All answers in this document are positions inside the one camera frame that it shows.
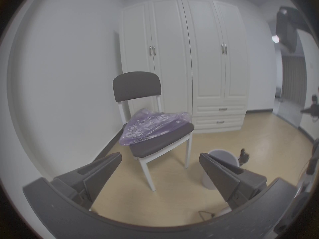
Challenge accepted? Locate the purple plastic bag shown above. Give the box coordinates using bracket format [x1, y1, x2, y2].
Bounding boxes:
[119, 108, 191, 147]

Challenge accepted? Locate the black plastic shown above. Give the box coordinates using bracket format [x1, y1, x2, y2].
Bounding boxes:
[239, 148, 251, 165]

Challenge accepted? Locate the white wardrobe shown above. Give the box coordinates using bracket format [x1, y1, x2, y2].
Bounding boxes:
[120, 0, 250, 134]

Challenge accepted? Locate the white trash bin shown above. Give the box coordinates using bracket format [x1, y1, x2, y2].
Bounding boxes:
[201, 149, 240, 190]

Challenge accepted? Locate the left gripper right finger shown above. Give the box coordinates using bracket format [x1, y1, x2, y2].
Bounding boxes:
[199, 152, 268, 210]

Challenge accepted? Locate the grey curtain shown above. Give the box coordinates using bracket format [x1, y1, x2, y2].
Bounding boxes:
[281, 56, 307, 107]

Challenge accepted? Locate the white chair dark grey seat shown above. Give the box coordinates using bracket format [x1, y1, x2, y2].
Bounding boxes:
[113, 71, 195, 192]

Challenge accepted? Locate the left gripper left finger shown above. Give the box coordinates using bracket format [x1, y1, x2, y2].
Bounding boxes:
[53, 152, 122, 210]

